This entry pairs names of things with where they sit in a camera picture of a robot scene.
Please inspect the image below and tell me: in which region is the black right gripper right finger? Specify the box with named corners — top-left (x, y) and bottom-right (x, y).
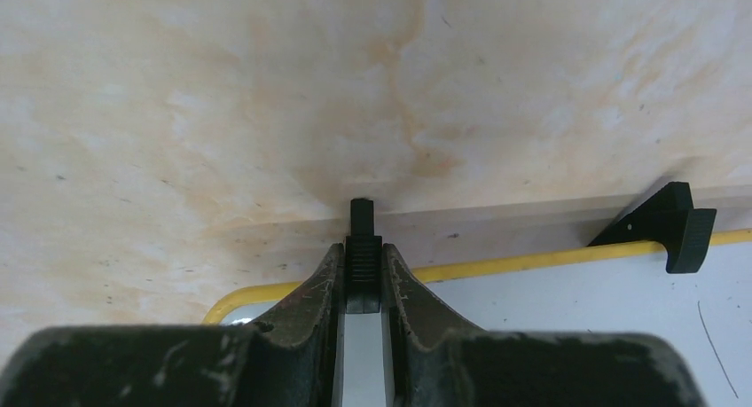
top-left (382, 244), bottom-right (705, 406)

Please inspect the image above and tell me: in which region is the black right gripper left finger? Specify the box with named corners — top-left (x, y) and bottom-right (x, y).
top-left (1, 244), bottom-right (345, 406)

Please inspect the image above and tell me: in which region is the yellow framed whiteboard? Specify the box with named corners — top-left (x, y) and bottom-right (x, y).
top-left (202, 181), bottom-right (752, 407)

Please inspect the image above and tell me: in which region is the red white marker pen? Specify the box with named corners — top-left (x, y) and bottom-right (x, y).
top-left (338, 198), bottom-right (396, 406)

